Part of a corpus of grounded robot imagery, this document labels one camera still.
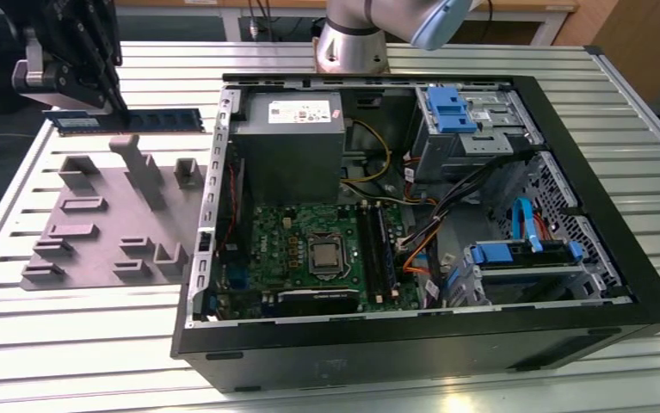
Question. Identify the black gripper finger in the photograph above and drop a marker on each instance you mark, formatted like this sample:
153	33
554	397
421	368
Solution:
117	94

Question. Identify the black RAM slot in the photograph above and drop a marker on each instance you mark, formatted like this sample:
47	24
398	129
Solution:
369	254

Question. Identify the grey parts rack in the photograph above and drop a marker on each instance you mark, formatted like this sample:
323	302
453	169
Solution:
111	206

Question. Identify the grey power supply unit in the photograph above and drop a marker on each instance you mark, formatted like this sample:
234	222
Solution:
290	159

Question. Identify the green motherboard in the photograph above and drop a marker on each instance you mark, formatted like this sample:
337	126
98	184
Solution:
275	223

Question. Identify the CPU socket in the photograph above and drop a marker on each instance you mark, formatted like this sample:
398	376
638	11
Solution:
327	235

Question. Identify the silver CPU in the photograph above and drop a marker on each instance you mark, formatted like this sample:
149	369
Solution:
326	256

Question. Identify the blue drive carrier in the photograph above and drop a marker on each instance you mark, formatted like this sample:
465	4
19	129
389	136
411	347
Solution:
450	107

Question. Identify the black graphics card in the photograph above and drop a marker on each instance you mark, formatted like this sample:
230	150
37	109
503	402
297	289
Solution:
318	301

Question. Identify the silver drive cage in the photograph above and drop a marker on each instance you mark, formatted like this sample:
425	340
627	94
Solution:
497	142

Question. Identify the black open PC case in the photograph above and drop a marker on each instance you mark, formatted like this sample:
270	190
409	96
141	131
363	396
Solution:
365	344

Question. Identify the hard disk in blue carrier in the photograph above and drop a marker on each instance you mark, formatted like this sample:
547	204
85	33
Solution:
493	254

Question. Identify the silver disk bay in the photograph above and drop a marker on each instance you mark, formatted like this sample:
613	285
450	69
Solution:
537	271

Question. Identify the wooden cabinet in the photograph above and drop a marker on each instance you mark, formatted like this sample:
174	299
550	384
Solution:
634	38

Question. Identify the side wrist camera mount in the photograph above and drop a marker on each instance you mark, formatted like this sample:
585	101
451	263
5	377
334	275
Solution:
34	81

